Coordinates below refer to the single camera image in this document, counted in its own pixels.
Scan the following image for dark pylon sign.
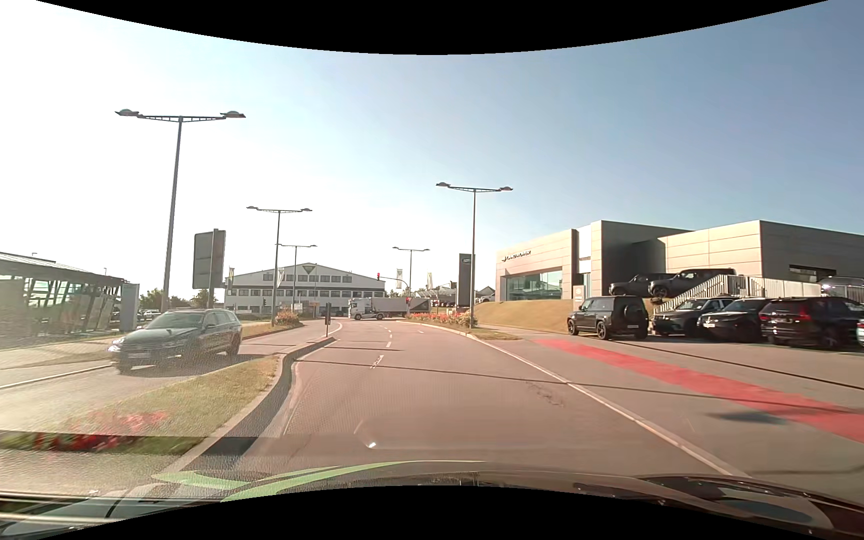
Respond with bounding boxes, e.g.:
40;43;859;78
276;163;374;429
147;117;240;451
457;252;474;309

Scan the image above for traffic light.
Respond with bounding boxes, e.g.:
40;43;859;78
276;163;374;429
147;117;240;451
376;272;412;316

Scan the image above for red flower bed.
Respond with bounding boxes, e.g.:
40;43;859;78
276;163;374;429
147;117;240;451
409;311;478;328

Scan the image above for white lorry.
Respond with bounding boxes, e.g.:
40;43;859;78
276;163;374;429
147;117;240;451
348;297;412;321

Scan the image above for grass bank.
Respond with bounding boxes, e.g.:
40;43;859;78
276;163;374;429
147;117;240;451
472;299;576;334

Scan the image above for grey asphalt road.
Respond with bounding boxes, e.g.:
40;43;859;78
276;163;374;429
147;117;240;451
0;318;864;519

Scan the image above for white hall building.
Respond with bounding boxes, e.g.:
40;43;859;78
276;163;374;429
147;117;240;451
223;262;387;317

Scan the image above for black suv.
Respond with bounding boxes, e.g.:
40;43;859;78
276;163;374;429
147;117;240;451
567;294;651;341

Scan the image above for road markings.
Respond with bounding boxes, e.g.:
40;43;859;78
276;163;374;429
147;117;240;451
0;319;748;481

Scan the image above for car's own bonnet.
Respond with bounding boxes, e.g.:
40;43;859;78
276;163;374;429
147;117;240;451
0;459;864;540

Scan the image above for large road sign board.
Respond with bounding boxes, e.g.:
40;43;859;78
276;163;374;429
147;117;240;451
192;228;227;310

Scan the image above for dark grey estate car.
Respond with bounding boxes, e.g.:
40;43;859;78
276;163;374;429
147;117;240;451
108;308;243;374

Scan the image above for grass traffic island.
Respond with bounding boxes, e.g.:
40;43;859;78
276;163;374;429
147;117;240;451
0;321;337;475

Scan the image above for grey car dealership building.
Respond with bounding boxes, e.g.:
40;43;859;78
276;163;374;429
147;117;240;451
495;219;864;303

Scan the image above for grey pylon sign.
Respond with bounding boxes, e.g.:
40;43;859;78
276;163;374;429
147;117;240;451
119;282;141;333

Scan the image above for grey railing ramp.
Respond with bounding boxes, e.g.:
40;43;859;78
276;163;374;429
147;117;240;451
654;273;864;315

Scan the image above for row of parked cars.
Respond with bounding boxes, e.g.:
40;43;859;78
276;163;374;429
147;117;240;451
609;267;864;357

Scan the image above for glass canopy building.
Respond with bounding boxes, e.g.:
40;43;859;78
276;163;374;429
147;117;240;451
0;243;127;348

